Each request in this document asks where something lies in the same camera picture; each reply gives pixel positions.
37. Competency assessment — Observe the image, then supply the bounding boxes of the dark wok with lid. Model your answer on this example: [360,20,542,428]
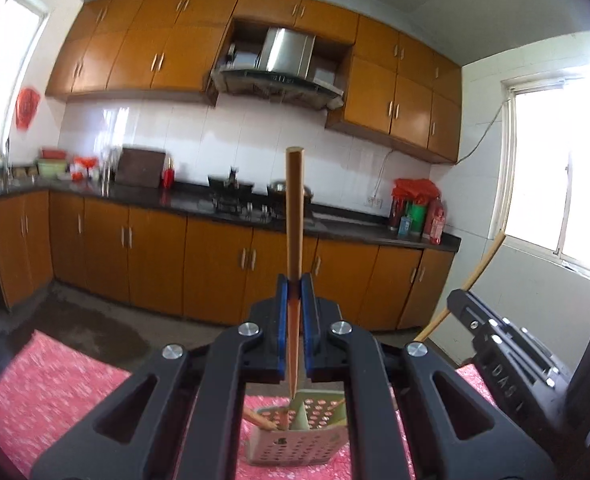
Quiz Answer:
[267,180,315,201]

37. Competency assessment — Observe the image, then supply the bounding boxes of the wooden wall cabinets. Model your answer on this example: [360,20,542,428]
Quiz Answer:
[45,0,463,165]

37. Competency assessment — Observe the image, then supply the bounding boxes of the steel range hood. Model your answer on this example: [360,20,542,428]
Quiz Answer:
[210,27,346,111]

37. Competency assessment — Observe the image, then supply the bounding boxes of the window beside sink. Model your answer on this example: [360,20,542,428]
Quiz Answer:
[0,0,51,161]

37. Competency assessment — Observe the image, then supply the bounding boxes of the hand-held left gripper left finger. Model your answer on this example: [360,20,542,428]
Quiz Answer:
[30,274,292,480]

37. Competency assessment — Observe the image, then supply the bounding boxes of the red floral tablecloth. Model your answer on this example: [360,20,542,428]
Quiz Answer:
[0,330,518,480]

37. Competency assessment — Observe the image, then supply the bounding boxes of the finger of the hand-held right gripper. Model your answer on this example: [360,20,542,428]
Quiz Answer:
[500,317,570,386]
[447,289,570,431]

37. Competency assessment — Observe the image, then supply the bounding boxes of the hanging red plastic bag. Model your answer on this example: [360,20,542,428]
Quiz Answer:
[15,87,41,131]

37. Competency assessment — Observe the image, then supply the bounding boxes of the black kitchen countertop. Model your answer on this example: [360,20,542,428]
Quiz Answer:
[0,180,463,253]

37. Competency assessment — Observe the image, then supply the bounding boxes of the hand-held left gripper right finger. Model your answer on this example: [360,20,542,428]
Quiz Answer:
[300,272,558,480]

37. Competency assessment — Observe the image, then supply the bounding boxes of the black wok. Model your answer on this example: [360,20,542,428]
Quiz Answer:
[207,167,253,196]

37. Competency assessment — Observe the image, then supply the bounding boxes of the green basin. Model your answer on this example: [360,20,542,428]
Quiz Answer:
[36,158,70,179]

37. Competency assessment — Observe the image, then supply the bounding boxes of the red and white plastic bag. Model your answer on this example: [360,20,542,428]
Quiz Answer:
[70,156,100,182]

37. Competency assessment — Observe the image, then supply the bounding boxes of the gas stove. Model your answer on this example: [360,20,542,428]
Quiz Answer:
[197,194,276,222]

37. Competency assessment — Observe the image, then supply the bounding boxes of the wooden base cabinets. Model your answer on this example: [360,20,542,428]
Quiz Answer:
[0,190,456,333]

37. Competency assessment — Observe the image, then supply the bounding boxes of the white power cable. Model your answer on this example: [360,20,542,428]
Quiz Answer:
[373,102,510,198]

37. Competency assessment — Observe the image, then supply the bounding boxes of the steel cup holder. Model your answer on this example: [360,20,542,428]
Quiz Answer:
[100,149,118,183]

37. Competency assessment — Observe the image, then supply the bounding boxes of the perforated metal utensil holder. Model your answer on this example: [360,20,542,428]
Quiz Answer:
[247,389,351,468]

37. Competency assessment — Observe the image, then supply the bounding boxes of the dark cutting board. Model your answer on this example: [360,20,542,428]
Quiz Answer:
[114,146,167,188]

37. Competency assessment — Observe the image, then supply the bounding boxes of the large side window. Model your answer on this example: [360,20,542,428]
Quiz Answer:
[500,75,590,286]

